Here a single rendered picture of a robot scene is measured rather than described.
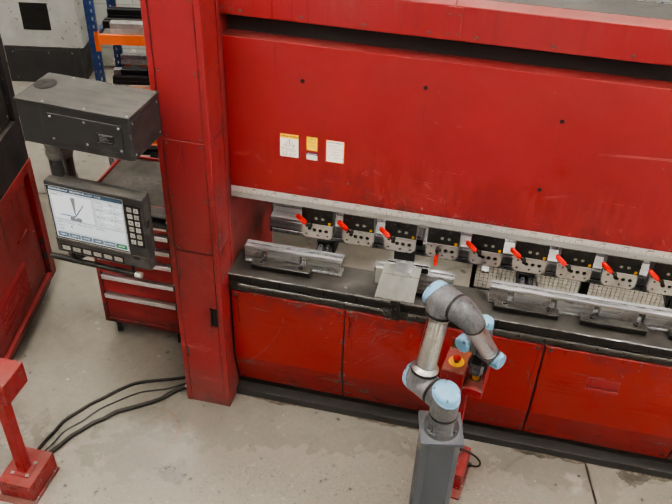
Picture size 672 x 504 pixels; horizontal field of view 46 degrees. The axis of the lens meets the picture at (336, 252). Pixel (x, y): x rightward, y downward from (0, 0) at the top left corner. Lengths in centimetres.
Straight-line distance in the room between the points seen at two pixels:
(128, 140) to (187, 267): 97
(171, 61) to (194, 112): 23
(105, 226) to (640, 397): 259
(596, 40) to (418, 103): 73
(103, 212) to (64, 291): 210
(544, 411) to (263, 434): 147
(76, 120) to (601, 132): 206
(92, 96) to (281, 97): 79
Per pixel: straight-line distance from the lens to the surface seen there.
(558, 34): 320
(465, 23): 320
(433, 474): 355
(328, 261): 392
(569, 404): 418
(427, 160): 349
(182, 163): 359
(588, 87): 331
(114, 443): 446
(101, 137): 321
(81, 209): 345
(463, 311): 304
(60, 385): 482
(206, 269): 389
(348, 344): 408
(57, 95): 333
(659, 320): 398
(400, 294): 368
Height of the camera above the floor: 336
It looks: 37 degrees down
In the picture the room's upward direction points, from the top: 2 degrees clockwise
